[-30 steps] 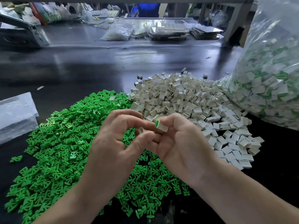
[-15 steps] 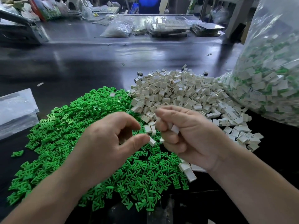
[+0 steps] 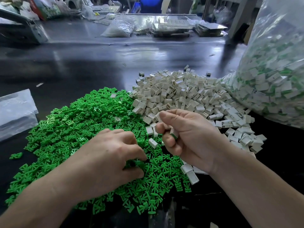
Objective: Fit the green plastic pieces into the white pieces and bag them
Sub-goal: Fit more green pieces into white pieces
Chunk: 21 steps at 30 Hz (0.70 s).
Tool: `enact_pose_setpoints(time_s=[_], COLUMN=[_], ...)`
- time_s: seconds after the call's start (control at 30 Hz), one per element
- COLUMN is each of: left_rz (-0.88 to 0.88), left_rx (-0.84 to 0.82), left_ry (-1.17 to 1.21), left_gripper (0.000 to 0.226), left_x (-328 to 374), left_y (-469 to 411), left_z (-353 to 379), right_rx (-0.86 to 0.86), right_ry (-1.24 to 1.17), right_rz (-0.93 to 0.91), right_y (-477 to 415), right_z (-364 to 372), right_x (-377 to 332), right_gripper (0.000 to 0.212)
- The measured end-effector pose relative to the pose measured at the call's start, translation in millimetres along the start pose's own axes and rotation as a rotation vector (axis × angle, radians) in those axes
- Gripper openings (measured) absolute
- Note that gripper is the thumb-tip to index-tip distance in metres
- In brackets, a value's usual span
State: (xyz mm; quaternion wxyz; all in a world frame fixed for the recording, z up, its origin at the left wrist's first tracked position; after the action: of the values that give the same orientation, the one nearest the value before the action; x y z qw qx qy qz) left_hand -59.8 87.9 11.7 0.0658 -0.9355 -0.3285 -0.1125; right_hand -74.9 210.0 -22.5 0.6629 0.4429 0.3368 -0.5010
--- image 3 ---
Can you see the person's left hand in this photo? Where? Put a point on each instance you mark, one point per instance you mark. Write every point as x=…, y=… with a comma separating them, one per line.
x=102, y=166

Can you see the person's right hand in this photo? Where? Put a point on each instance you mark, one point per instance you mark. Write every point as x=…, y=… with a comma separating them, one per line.
x=199, y=140

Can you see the small green plastic part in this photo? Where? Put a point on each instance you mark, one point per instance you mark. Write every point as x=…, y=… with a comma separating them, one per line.
x=174, y=136
x=15, y=155

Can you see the pile of white plastic caps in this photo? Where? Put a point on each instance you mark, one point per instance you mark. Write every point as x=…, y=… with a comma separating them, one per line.
x=194, y=90

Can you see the pile of green plastic clips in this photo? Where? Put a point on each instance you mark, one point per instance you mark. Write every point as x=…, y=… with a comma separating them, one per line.
x=61, y=130

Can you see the clear plastic bag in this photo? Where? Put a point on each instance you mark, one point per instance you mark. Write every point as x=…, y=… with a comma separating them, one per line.
x=273, y=78

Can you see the person's left forearm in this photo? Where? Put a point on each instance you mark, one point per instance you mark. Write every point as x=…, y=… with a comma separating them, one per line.
x=35, y=206

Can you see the person's right forearm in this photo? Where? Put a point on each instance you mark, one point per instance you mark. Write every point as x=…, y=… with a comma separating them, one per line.
x=259, y=194

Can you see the small clear bag of parts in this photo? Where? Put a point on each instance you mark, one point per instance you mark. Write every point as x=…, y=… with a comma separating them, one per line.
x=118, y=28

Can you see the stack of clear flat bags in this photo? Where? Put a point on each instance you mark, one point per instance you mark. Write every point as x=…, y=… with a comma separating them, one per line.
x=16, y=114

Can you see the dark flat tray stack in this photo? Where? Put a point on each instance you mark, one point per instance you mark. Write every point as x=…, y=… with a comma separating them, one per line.
x=210, y=29

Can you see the blue crate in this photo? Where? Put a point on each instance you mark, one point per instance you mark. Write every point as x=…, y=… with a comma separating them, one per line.
x=149, y=6

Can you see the grey heat sealer machine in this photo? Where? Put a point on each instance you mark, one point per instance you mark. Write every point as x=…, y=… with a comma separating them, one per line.
x=21, y=28

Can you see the grey metal slanted post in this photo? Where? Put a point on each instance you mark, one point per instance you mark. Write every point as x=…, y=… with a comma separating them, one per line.
x=242, y=16

